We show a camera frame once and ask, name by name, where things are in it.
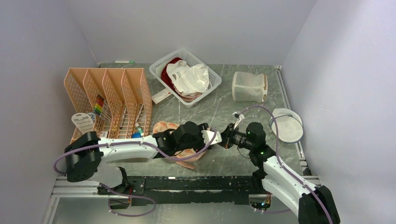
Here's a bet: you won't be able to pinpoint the cylindrical white mesh laundry bag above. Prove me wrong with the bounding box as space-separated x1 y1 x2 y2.
232 71 268 103

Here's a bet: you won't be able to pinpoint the left wrist camera silver box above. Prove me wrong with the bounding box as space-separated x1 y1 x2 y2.
201 130 222 146

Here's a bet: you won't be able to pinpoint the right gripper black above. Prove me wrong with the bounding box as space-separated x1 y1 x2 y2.
218 123 254 151

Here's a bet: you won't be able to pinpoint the blue bottle cap item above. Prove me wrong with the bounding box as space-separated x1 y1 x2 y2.
132 122 144 138

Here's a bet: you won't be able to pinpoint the red velvet garment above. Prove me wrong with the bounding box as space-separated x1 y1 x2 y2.
161 57 182 91

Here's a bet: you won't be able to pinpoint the small white red box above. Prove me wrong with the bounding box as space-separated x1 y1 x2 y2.
151 88 173 105

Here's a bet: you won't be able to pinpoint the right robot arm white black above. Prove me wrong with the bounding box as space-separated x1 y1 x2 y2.
219 122 340 224

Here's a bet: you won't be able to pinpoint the rainbow colour swatch card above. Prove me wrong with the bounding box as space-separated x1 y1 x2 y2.
93 94 105 116

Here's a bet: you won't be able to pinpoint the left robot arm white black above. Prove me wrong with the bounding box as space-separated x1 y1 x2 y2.
65 121 222 194

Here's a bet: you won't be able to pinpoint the pink beige bra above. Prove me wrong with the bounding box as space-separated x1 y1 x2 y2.
177 92 202 103

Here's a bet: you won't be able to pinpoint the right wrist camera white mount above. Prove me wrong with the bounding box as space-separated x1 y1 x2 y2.
233 112 245 129

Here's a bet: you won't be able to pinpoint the orange plastic file organizer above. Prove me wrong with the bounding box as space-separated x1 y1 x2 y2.
64 68 153 139

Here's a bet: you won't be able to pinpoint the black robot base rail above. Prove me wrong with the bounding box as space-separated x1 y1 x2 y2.
113 175 269 206

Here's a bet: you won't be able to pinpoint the floral mesh laundry bag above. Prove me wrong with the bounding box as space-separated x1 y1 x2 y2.
153 121 205 169

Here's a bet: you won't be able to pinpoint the white satin garment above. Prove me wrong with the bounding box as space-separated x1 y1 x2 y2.
165 60 210 96

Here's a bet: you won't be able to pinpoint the base purple cable loop left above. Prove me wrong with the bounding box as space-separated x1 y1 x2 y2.
99 182 156 217

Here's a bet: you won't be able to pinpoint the white plastic laundry basket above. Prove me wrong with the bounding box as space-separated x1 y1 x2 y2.
149 48 222 108

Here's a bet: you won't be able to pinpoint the white paper tag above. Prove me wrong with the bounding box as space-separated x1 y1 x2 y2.
71 112 96 139

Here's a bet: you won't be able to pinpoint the small items in organizer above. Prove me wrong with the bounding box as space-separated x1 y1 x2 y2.
99 131 109 138

